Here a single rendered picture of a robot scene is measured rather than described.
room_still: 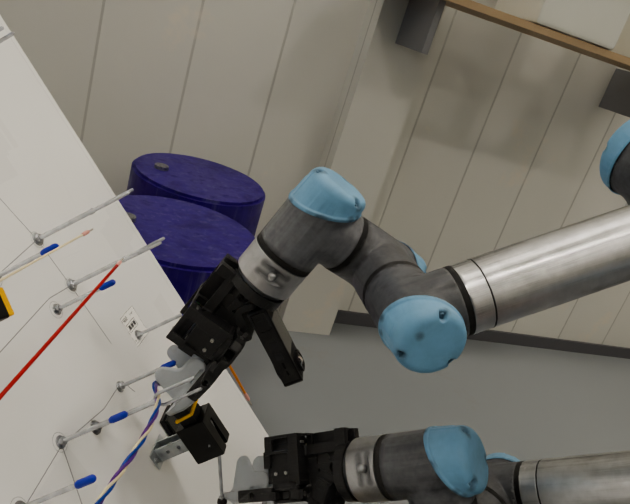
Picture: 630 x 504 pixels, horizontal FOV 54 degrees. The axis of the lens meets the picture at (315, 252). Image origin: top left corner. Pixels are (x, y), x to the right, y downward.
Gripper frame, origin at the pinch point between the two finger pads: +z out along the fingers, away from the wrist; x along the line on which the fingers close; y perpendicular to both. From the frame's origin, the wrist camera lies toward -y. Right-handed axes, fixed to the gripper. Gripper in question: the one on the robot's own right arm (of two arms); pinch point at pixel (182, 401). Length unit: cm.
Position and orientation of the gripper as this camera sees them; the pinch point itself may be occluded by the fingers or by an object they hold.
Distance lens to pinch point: 84.4
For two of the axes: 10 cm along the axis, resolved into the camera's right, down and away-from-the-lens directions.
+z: -6.2, 7.3, 3.0
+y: -7.9, -5.9, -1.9
